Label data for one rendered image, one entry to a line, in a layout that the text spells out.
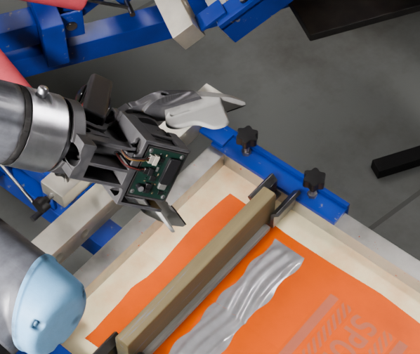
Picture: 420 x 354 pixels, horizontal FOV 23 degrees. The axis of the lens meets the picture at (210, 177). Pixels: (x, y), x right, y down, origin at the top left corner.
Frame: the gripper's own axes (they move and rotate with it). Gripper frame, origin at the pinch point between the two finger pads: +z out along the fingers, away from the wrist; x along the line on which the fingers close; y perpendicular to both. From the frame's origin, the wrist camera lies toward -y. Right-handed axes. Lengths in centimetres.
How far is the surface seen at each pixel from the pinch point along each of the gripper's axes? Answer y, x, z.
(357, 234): -42, -25, 72
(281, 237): -51, -32, 64
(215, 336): -38, -48, 49
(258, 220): -50, -29, 55
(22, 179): -89, -49, 29
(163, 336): -40, -50, 39
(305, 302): -37, -38, 64
